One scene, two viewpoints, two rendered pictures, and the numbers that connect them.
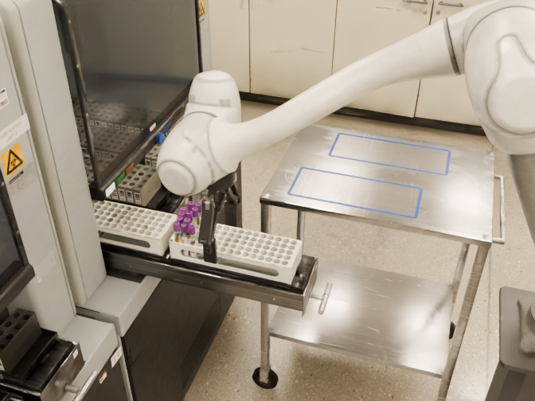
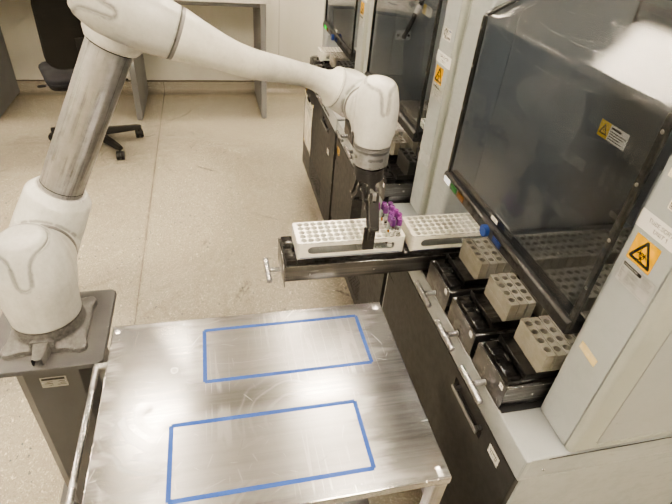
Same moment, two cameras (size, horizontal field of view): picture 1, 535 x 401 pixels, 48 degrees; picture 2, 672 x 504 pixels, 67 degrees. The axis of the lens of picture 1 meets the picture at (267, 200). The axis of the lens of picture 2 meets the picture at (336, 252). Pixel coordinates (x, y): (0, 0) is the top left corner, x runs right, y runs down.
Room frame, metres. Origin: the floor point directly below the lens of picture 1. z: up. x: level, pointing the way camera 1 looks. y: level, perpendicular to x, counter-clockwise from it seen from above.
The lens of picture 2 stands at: (2.02, -0.57, 1.63)
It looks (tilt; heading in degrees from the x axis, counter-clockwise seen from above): 37 degrees down; 147
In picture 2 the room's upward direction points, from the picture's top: 5 degrees clockwise
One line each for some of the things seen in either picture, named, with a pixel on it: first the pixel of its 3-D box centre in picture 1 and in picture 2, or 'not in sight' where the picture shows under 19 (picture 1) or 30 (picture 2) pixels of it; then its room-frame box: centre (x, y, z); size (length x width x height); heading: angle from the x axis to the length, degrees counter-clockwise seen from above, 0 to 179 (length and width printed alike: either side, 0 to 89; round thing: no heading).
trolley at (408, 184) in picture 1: (370, 278); (263, 502); (1.45, -0.34, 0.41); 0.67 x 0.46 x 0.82; 73
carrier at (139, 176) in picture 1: (139, 185); (481, 259); (1.32, 0.34, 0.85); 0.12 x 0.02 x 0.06; 163
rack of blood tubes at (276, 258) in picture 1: (236, 251); (347, 238); (1.08, 0.07, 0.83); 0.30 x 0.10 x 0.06; 73
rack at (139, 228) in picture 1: (115, 225); (453, 232); (1.17, 0.38, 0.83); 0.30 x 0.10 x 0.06; 73
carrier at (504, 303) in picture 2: not in sight; (500, 298); (1.46, 0.27, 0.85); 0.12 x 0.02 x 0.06; 162
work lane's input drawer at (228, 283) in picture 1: (184, 256); (392, 251); (1.12, 0.20, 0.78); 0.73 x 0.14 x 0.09; 73
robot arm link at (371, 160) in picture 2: not in sight; (370, 153); (1.09, 0.11, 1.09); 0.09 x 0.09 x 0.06
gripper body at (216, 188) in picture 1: (218, 184); (367, 180); (1.09, 0.11, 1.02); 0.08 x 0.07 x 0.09; 163
